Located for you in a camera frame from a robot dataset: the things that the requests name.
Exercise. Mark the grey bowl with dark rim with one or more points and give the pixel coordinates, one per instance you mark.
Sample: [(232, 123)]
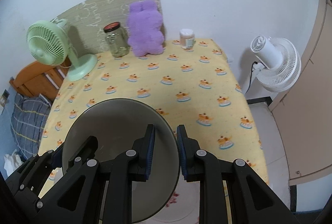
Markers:
[(117, 123)]

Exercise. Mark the wall power socket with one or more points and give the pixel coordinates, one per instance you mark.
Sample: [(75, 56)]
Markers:
[(4, 97)]

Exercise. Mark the beige wooden door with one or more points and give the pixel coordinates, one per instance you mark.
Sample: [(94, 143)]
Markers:
[(303, 114)]

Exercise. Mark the purple plush toy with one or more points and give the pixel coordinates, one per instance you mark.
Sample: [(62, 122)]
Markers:
[(144, 23)]

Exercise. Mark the grey plaid pillow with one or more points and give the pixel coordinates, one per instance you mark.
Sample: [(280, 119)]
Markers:
[(28, 120)]

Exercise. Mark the white cloth pile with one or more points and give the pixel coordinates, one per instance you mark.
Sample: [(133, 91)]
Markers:
[(12, 162)]

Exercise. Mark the cotton swab container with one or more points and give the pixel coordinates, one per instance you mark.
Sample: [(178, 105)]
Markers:
[(186, 38)]

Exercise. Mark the wooden bed headboard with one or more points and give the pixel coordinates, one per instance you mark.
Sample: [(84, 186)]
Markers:
[(37, 78)]

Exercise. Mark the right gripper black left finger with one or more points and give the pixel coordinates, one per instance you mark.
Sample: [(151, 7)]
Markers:
[(133, 165)]

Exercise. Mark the white standing fan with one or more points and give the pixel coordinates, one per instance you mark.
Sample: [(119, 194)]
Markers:
[(277, 67)]

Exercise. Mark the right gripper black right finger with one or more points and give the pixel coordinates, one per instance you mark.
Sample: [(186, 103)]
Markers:
[(198, 165)]

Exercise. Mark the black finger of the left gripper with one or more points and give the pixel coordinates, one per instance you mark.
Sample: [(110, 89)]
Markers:
[(84, 157), (56, 158)]

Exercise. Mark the glass jar with dark lid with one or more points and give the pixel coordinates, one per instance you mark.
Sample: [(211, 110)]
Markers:
[(116, 38)]

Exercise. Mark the yellow cake-print tablecloth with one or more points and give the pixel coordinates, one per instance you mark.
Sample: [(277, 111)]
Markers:
[(195, 88)]

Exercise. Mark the green desk fan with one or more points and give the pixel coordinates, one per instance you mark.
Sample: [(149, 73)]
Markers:
[(49, 43)]

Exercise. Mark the grey elephant-print wall mat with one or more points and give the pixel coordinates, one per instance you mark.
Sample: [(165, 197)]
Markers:
[(88, 18)]

